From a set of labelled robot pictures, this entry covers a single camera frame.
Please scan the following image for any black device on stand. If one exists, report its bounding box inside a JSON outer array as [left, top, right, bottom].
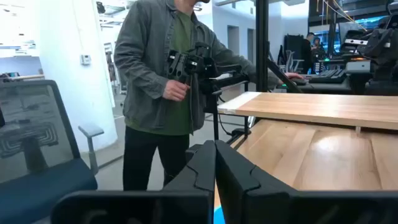
[[167, 42, 251, 141]]

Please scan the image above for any mesh office chair blue seat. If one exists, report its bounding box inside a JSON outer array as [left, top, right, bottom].
[[0, 79, 105, 224]]

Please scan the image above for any black desk with keyboard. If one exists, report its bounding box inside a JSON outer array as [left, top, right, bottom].
[[276, 73, 374, 94]]

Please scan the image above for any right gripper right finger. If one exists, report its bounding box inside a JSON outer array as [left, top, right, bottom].
[[215, 139, 292, 224]]

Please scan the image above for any silver depth camera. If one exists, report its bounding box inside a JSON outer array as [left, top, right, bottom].
[[344, 38, 369, 46]]

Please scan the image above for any black computer monitor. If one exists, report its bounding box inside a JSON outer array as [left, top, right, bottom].
[[283, 34, 305, 60]]

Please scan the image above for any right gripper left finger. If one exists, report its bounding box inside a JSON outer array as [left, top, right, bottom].
[[163, 139, 218, 224]]

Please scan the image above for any person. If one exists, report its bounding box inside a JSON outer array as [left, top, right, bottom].
[[113, 0, 304, 191], [312, 37, 326, 60], [300, 32, 317, 75]]

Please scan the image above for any black keyboard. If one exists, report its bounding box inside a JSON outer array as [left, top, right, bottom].
[[307, 68, 346, 84]]

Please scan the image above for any person's hand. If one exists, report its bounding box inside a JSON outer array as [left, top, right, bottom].
[[162, 79, 191, 102], [284, 72, 304, 81]]

